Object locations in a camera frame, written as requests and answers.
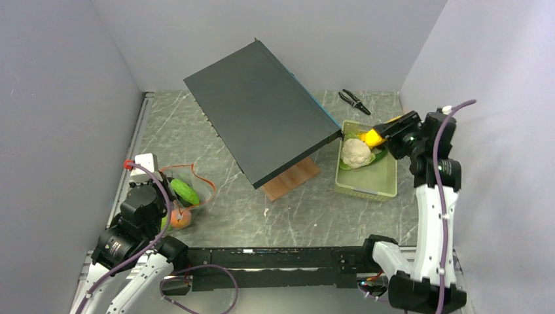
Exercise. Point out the black pliers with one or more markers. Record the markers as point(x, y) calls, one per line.
point(351, 99)

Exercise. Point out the dark grey network switch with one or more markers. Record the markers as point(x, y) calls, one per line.
point(266, 118)

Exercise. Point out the clear zip top bag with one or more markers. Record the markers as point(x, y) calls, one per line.
point(203, 187)

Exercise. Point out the orange fruit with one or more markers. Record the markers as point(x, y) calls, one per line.
point(180, 219)

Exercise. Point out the white cauliflower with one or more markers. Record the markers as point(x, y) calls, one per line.
point(355, 154)

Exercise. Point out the yellow corn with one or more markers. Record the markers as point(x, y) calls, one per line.
point(372, 138)

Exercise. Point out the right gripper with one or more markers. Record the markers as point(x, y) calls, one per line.
point(393, 130)

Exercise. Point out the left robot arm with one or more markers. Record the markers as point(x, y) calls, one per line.
point(106, 289)

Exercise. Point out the aluminium frame profile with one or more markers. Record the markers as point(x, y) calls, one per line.
point(134, 146)

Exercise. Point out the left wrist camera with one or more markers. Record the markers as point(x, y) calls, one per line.
point(140, 166)

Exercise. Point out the wooden base board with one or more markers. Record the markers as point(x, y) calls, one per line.
point(290, 179)

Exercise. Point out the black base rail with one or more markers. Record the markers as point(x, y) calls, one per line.
point(207, 269)

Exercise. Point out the light green plastic basket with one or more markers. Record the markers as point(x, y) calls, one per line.
point(376, 181)

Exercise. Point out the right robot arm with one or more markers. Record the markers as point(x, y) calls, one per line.
point(428, 284)

